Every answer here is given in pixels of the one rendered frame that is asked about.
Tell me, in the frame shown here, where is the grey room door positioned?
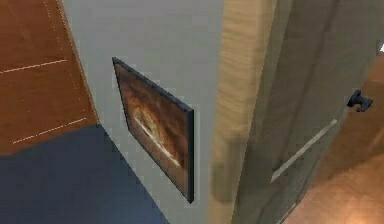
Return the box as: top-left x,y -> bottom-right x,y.
231,0 -> 384,224

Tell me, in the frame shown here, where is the black door handle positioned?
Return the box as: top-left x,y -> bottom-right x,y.
346,88 -> 374,113

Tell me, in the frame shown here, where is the brown framed wall picture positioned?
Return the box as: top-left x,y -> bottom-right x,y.
111,56 -> 195,204

